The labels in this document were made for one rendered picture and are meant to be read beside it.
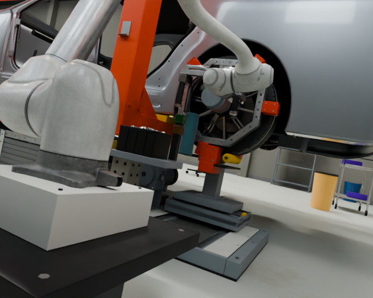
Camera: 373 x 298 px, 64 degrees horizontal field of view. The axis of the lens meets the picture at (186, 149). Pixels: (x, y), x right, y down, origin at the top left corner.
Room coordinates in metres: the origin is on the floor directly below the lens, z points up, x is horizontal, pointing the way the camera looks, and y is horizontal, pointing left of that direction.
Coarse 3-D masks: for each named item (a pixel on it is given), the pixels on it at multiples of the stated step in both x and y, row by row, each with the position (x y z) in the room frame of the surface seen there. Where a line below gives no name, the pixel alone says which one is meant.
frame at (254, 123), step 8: (208, 64) 1.91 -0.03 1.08; (216, 64) 1.89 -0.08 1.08; (224, 64) 1.87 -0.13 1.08; (232, 64) 1.85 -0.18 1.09; (192, 80) 1.96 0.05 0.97; (184, 88) 1.97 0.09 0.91; (184, 96) 1.97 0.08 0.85; (264, 96) 1.76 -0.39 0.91; (184, 104) 1.96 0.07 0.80; (256, 104) 1.77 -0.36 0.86; (184, 112) 1.97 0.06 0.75; (256, 112) 1.76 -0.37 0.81; (256, 120) 1.76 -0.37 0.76; (248, 128) 1.78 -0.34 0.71; (256, 128) 1.81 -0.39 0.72; (200, 136) 1.90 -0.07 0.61; (232, 136) 1.81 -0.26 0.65; (240, 136) 1.79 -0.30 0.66; (216, 144) 1.85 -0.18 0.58; (224, 144) 1.82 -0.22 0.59; (232, 144) 1.83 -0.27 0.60
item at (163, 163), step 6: (114, 150) 1.33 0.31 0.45; (114, 156) 1.33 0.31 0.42; (120, 156) 1.32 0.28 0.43; (126, 156) 1.31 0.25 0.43; (132, 156) 1.29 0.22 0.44; (138, 156) 1.28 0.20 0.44; (144, 156) 1.28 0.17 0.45; (144, 162) 1.26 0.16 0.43; (150, 162) 1.25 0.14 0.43; (156, 162) 1.24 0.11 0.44; (162, 162) 1.23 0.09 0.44; (168, 162) 1.24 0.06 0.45; (174, 162) 1.29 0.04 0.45; (180, 162) 1.38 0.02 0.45; (168, 168) 1.25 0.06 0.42; (174, 168) 1.30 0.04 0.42; (180, 168) 1.36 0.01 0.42
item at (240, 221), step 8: (168, 200) 1.98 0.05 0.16; (176, 200) 2.01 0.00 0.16; (184, 200) 2.01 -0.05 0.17; (168, 208) 1.97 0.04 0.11; (176, 208) 1.95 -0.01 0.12; (184, 208) 1.92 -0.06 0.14; (192, 208) 1.90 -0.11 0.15; (200, 208) 1.88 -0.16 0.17; (208, 208) 1.93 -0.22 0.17; (192, 216) 1.90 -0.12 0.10; (200, 216) 1.88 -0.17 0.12; (208, 216) 1.85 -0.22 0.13; (216, 216) 1.83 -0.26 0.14; (224, 216) 1.81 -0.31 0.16; (232, 216) 1.84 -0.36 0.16; (240, 216) 1.87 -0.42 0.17; (248, 216) 2.03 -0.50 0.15; (216, 224) 1.83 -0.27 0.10; (224, 224) 1.81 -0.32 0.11; (232, 224) 1.79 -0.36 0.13; (240, 224) 1.85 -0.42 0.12
